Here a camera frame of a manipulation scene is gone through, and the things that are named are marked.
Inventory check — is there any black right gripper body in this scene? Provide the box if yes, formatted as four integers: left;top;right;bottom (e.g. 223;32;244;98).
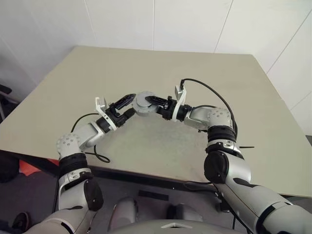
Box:
157;96;176;121

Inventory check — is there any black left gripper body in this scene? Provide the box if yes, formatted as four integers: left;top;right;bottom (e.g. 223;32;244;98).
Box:
108;103;128;127

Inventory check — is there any grey motor stator housing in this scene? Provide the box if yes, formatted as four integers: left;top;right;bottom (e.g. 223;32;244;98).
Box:
131;97;159;117

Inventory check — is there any black floor strip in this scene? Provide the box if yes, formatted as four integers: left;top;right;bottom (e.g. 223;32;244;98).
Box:
138;190;170;202

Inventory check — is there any light grey rounded shape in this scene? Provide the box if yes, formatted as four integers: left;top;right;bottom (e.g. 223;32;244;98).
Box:
107;196;138;231

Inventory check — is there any orange sheet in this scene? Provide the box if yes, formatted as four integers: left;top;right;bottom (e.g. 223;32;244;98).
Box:
18;159;60;176

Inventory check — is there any grey robot torso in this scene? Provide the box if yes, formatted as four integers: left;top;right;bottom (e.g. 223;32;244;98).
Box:
109;218;256;234

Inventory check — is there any black and silver stand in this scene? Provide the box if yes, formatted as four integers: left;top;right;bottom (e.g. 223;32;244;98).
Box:
0;84;13;122

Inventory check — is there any black bag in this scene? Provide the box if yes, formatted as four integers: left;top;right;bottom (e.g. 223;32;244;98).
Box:
0;150;20;183

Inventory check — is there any black shoe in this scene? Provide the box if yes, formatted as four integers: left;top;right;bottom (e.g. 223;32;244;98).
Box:
11;211;31;230

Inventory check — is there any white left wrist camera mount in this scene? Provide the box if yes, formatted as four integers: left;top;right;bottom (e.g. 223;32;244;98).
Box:
95;97;117;131

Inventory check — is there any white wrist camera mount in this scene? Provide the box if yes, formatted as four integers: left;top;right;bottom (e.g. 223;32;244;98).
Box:
170;85;188;122
95;97;117;131

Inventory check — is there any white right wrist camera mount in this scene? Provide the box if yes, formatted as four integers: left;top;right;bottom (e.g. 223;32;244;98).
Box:
170;85;188;122

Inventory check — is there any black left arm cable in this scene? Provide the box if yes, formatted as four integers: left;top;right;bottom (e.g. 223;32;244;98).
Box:
52;112;110;213

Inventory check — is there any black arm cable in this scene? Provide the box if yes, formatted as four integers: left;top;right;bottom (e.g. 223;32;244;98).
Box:
179;78;239;139
52;112;110;213

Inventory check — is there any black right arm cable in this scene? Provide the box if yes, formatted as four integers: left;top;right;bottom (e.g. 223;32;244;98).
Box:
179;78;239;139

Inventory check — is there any black metal table frame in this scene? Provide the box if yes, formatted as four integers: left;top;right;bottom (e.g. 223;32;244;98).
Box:
9;156;312;213

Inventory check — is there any black loose cable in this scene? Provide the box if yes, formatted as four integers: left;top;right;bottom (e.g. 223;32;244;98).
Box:
182;181;220;195

